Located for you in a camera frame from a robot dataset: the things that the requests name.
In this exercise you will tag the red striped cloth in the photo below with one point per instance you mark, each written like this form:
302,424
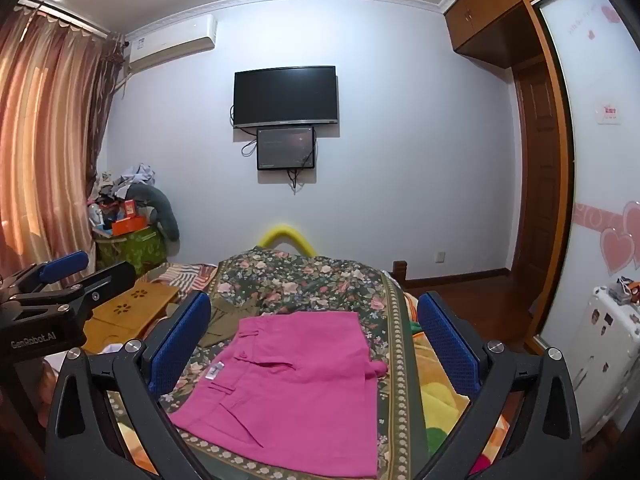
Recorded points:
180,275

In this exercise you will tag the small black wall screen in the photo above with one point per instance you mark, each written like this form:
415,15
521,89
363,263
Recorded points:
285,149

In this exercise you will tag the white sliding wardrobe door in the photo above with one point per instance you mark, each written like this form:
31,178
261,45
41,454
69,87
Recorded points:
590,160

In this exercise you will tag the red white sticker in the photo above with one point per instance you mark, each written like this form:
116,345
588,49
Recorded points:
610,112

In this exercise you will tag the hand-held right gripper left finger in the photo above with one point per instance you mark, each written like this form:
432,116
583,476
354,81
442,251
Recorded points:
182,347

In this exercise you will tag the olive green garment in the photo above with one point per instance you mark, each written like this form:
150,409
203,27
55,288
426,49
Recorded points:
222,325

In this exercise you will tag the white air conditioner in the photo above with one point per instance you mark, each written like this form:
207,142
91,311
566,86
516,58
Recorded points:
170,42

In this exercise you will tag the dark wooden bed post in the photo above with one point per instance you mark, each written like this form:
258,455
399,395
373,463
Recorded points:
400,272

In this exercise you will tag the pink striped curtain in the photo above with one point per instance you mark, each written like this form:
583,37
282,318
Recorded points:
45,135

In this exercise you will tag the white suitcase with stickers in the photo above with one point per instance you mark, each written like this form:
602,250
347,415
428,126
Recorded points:
600,350

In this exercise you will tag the grey plush pillow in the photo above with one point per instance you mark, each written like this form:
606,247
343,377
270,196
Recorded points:
162,205

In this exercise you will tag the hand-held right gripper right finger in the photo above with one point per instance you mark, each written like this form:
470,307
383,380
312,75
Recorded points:
447,347

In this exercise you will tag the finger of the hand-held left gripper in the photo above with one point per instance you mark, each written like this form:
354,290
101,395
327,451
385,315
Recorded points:
62,265
107,282

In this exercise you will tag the colourful fleece blanket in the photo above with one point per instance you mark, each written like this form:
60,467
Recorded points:
440,400

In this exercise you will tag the brown wooden door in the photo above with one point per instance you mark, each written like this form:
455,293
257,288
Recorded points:
537,185

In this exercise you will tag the orange box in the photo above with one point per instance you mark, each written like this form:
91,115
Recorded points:
130,225

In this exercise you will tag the wooden lap table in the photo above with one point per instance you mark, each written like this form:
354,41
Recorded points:
130,305

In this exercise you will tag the white wall socket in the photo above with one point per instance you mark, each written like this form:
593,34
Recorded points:
439,257

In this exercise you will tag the black wall television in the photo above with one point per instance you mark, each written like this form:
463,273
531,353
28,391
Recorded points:
285,95

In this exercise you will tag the pile of clothes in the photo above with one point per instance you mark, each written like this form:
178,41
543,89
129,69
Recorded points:
130,177

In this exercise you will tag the wooden overhead cabinets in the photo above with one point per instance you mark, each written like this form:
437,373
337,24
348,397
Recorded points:
480,15

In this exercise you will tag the dark floral blanket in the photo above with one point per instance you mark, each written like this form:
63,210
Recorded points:
300,280

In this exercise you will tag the pink pants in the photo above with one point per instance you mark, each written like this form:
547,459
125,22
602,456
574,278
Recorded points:
300,385

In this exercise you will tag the yellow foam tube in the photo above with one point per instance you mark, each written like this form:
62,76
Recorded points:
286,232

